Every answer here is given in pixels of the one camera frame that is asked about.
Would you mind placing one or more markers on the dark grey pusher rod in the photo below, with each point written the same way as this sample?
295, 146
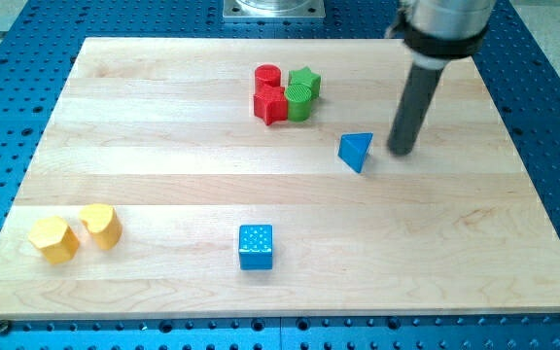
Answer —
417, 95

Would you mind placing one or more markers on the blue triangular block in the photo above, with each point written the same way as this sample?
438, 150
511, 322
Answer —
353, 149

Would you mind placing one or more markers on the blue cube block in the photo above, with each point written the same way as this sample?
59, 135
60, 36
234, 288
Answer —
255, 247

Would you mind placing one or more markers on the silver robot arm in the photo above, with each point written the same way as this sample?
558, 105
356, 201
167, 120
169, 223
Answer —
436, 32

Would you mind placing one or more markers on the green star block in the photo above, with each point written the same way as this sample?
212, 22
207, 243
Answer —
306, 77

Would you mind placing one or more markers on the green cylinder block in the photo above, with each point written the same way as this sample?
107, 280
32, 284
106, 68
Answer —
299, 102

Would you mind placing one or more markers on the red cylinder block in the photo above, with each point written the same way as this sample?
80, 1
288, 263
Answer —
267, 75

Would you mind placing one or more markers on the red star block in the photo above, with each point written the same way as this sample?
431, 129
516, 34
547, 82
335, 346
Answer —
270, 104

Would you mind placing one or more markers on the wooden board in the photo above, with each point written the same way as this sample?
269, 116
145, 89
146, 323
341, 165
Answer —
164, 131

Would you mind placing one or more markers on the yellow heart block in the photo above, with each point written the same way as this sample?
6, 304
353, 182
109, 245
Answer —
103, 224

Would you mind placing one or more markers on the yellow hexagon block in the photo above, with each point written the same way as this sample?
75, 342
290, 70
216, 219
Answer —
54, 239

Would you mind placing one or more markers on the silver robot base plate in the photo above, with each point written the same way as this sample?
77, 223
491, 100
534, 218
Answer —
273, 9

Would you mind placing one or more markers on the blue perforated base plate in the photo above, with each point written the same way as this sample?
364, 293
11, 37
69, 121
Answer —
39, 48

